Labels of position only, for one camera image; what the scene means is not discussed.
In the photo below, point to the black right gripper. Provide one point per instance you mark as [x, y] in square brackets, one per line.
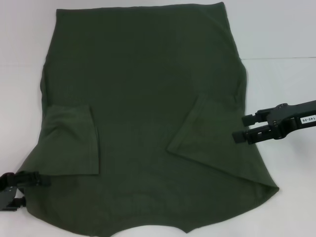
[288, 118]

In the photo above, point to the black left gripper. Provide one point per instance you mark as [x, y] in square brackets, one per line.
[6, 195]

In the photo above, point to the dark green t-shirt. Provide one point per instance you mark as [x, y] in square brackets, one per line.
[148, 86]

